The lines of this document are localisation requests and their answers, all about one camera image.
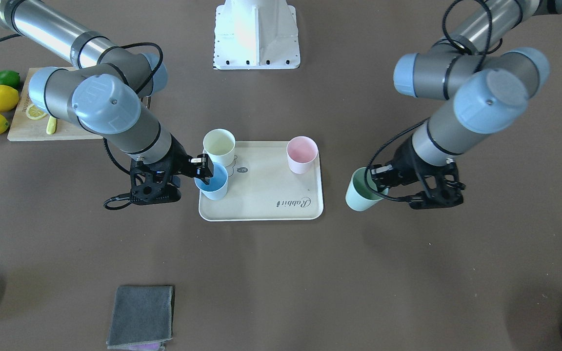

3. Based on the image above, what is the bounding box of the green lime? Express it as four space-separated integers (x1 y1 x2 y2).
0 70 20 89

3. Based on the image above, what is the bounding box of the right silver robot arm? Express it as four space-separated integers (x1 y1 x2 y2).
0 0 214 188

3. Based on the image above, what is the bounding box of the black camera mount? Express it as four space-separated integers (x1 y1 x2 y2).
409 161 465 210
129 166 181 205

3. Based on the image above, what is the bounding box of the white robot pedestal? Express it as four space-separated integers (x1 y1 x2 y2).
213 0 301 70

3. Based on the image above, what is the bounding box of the pink cup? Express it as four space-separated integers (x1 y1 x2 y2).
287 136 319 174

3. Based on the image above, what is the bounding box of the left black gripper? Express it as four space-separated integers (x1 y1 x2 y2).
369 137 450 195

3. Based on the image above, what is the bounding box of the cream plastic tray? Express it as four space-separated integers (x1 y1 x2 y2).
199 141 324 222

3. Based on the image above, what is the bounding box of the blue cup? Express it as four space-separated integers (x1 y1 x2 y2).
194 162 228 200

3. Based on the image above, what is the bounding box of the lemon half slice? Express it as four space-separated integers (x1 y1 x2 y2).
25 104 48 120

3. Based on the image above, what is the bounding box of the wooden cutting board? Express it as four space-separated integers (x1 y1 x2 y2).
7 67 101 141

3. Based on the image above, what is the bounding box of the pale yellow cup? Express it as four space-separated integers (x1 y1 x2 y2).
202 129 236 167

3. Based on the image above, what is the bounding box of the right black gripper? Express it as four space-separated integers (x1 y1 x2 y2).
130 136 214 185

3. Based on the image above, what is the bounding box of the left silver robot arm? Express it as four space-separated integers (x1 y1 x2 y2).
361 0 562 208

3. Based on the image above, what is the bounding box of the grey folded cloth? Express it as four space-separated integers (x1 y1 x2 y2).
106 285 173 351

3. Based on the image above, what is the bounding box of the mint green cup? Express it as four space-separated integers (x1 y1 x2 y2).
345 167 384 212

